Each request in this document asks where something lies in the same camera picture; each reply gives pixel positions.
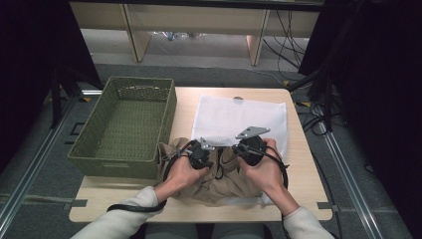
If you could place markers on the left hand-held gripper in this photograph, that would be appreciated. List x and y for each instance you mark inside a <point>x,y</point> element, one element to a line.
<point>199,156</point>

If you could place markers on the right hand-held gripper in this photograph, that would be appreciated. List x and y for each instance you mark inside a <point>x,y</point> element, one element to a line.
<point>253,149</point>

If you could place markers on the white mesh laundry bag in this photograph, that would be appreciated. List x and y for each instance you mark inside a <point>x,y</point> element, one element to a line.
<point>232,116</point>

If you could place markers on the green woven basket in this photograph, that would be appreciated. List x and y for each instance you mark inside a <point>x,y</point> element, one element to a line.
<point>129,126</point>

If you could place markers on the person's left hand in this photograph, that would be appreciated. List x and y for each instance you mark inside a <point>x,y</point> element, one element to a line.
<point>180,176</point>

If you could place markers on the person's right hand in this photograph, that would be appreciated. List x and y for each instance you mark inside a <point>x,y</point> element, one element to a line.
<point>268,176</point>

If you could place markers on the person's lap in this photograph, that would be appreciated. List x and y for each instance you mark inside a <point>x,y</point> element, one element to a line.
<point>172,232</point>

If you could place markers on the black metal stand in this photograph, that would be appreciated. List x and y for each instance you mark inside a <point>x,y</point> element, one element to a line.
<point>328,99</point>
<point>55,99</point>

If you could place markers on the clear plastic clutter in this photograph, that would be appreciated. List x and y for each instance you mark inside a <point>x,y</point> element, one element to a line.
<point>179,35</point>

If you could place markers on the light wooden desk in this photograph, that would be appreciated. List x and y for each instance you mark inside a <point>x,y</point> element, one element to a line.
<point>199,20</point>

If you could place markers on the black curtain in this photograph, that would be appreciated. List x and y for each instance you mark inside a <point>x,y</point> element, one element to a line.
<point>26,49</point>
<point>381,66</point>

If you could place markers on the aluminium floor rail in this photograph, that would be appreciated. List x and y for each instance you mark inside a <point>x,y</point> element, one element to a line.
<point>351,192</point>
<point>33,166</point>

